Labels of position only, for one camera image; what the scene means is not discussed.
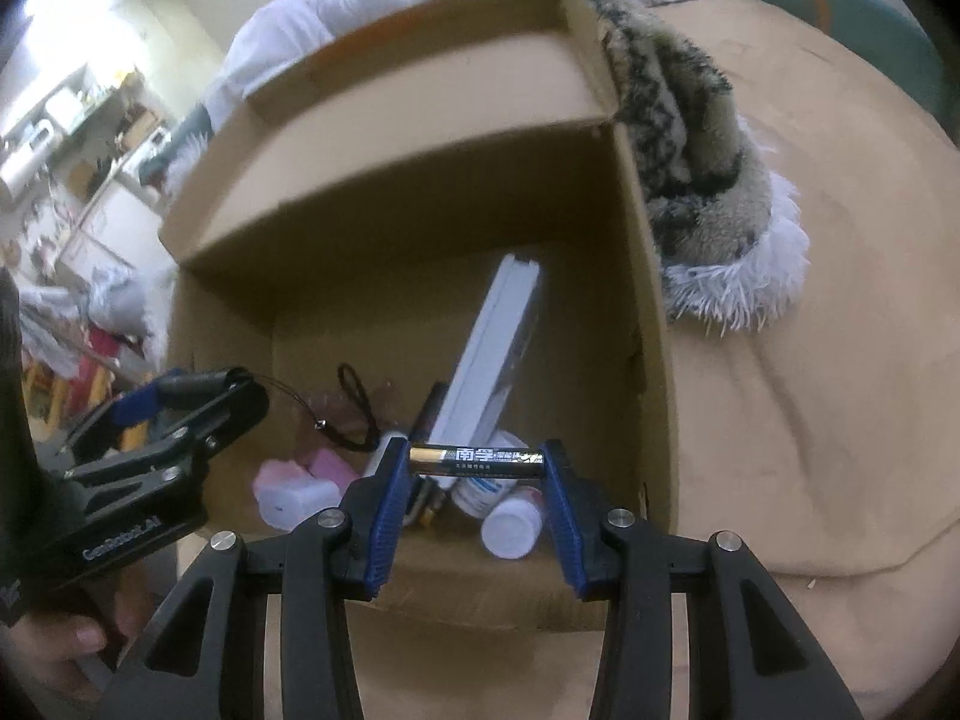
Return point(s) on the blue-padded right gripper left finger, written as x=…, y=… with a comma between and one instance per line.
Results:
x=202, y=654

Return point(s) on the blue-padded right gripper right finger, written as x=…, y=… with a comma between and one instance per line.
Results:
x=750, y=654

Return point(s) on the white charger adapter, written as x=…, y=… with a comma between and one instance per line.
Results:
x=284, y=506

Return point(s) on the black gold AA battery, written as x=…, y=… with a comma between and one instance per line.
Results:
x=475, y=462

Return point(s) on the person's left hand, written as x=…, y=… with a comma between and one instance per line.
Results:
x=42, y=650

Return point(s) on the white pill bottle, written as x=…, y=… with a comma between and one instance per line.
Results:
x=476, y=497
x=514, y=525

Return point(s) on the white remote control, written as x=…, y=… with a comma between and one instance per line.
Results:
x=487, y=368

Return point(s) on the brown cardboard box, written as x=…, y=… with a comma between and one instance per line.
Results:
x=353, y=211

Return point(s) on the shaggy black and white blanket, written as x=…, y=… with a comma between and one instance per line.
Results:
x=727, y=229

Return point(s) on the teal cushion orange stripe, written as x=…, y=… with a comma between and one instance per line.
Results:
x=891, y=43

